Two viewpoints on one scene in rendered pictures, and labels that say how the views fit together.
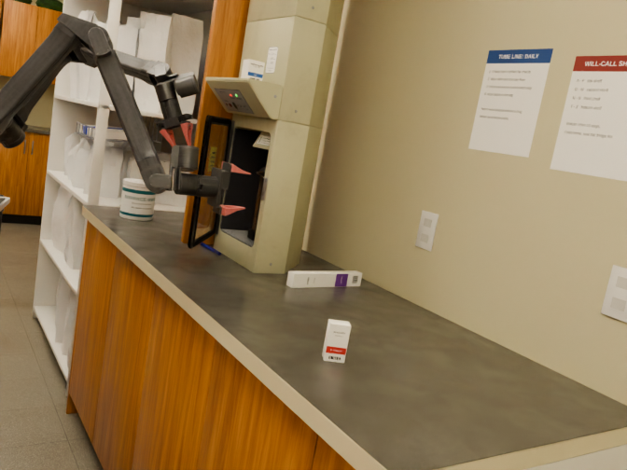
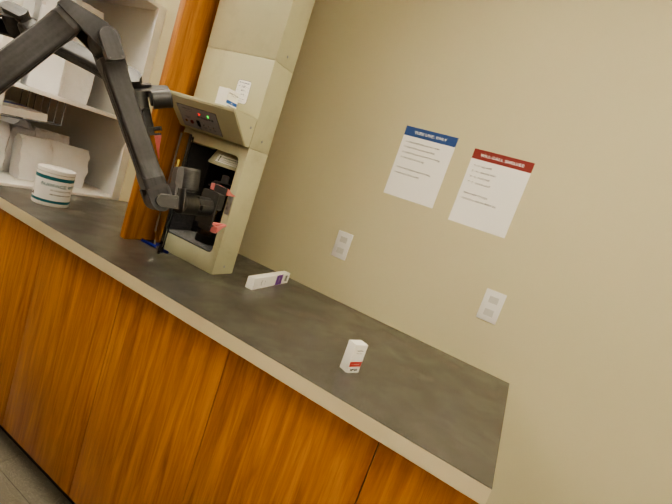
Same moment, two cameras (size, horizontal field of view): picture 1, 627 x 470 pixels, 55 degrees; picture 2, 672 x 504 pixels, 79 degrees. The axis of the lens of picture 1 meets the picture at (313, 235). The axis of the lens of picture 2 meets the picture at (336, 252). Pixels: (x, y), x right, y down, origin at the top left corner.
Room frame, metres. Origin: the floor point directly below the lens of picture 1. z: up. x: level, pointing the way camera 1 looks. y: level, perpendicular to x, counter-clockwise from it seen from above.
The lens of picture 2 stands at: (0.40, 0.56, 1.38)
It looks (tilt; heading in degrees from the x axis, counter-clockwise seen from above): 9 degrees down; 328
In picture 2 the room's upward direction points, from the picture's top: 19 degrees clockwise
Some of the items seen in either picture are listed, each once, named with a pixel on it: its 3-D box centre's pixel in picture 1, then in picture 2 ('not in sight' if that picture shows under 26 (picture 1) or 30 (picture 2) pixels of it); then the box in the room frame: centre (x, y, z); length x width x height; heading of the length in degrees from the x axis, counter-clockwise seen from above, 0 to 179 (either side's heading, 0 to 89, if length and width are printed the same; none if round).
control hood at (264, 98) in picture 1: (240, 97); (208, 118); (1.91, 0.30, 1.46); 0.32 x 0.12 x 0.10; 34
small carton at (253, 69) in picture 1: (252, 71); (227, 98); (1.86, 0.26, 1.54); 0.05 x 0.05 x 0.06; 30
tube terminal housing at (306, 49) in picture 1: (283, 148); (232, 166); (2.01, 0.15, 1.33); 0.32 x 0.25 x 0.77; 34
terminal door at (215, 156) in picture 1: (210, 180); (171, 189); (1.91, 0.35, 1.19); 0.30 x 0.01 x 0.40; 177
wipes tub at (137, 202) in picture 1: (138, 199); (53, 185); (2.39, 0.72, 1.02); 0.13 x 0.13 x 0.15
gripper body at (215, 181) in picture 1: (207, 186); (202, 206); (1.61, 0.30, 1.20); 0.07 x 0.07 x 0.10; 34
